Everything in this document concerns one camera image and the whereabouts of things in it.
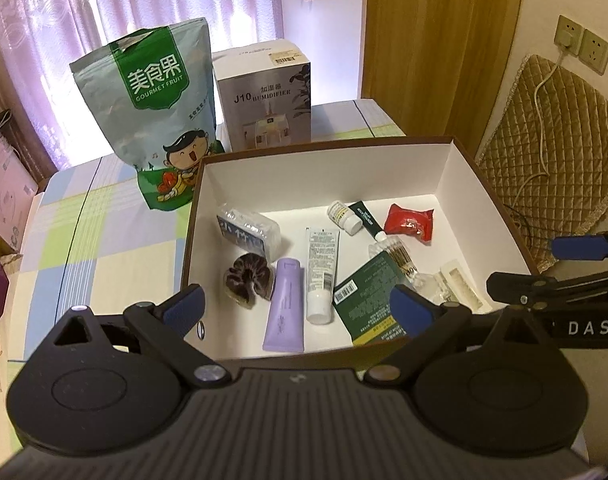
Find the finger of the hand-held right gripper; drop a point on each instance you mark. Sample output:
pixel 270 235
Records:
pixel 578 247
pixel 513 285

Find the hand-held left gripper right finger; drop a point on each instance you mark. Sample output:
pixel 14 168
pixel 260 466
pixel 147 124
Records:
pixel 411 310

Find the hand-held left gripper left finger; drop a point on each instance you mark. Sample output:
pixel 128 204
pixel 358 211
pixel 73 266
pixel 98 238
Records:
pixel 184 307

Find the cream hair claw clip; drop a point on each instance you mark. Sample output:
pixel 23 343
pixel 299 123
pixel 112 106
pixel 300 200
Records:
pixel 471 300

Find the dark green packet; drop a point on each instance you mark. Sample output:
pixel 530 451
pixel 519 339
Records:
pixel 368 295

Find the clear cotton swab bag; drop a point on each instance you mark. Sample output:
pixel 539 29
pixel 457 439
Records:
pixel 401 257

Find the dark brown hair scrunchie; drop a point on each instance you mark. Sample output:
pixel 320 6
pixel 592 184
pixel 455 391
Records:
pixel 246 280

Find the red candy packet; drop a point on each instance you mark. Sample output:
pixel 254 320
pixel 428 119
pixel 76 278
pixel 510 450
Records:
pixel 408 222

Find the clear floss pick box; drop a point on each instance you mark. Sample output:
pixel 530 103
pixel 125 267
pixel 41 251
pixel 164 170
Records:
pixel 246 230

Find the purple cream tube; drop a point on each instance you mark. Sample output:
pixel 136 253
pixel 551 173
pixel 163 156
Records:
pixel 284 310

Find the white toothpaste tube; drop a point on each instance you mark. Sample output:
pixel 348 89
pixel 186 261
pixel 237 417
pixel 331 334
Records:
pixel 321 265

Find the small green tube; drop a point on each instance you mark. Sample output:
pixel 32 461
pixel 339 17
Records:
pixel 366 217

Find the small white medicine bottle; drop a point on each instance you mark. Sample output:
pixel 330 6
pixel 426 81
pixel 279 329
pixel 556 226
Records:
pixel 344 215

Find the brown cardboard storage box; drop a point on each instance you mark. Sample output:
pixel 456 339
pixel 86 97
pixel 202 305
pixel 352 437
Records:
pixel 324 180

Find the green cartoon snack bag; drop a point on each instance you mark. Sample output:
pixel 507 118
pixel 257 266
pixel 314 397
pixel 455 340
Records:
pixel 149 110

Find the white charger plug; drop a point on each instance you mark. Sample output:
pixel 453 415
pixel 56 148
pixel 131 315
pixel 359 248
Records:
pixel 566 42

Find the pink paper bag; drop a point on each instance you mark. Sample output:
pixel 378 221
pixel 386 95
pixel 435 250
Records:
pixel 4 185

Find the white humidifier carton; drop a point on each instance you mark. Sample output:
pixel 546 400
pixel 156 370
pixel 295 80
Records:
pixel 264 105

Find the wooden door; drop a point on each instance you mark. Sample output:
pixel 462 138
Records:
pixel 433 50

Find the brown curtain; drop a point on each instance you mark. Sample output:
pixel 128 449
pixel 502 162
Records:
pixel 19 125

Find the beige wall socket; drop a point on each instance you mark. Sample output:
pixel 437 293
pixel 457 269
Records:
pixel 576 27
pixel 596 52

